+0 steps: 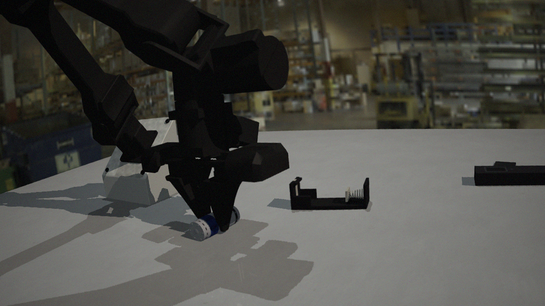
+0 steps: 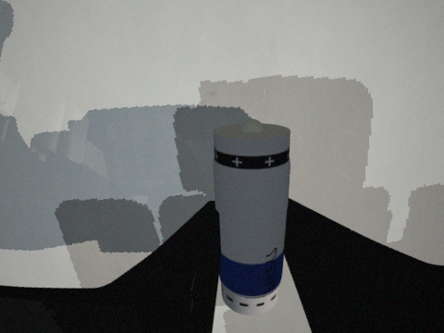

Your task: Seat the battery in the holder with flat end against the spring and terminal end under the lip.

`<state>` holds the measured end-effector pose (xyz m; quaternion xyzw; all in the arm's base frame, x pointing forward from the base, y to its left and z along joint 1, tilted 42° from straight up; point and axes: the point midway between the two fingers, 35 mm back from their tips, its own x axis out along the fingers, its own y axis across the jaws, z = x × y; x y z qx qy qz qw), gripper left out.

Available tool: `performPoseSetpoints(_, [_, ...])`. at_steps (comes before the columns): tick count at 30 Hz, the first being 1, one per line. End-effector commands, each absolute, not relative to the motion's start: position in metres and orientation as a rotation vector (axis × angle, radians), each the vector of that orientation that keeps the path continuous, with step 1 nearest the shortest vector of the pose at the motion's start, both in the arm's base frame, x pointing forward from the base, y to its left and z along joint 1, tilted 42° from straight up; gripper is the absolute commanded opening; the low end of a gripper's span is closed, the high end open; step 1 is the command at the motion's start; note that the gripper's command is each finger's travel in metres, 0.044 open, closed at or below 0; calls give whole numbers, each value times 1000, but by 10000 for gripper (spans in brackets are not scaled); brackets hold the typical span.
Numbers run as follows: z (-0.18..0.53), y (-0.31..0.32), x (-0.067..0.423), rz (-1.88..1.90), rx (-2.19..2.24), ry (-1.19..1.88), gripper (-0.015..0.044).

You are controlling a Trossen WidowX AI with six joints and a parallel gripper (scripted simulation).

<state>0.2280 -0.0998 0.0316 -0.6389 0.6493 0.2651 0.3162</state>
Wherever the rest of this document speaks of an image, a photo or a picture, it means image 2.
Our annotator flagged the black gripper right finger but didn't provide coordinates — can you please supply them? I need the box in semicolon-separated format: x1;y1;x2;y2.
284;197;444;333

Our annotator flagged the grey cylindrical battery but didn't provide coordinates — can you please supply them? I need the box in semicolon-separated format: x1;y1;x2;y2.
212;118;291;315

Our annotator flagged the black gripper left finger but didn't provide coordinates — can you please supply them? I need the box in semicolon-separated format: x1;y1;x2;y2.
0;201;221;333

